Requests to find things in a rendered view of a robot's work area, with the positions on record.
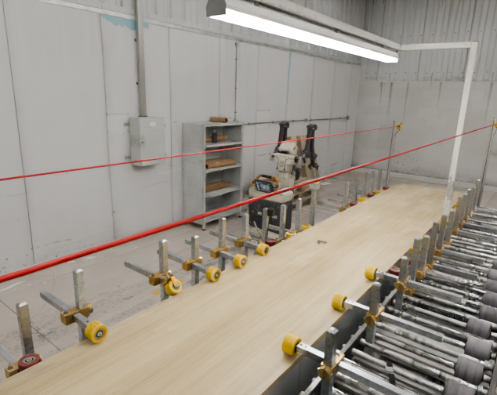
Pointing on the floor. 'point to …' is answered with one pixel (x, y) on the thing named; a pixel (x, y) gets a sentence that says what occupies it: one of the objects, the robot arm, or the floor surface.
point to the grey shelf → (197, 163)
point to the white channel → (392, 50)
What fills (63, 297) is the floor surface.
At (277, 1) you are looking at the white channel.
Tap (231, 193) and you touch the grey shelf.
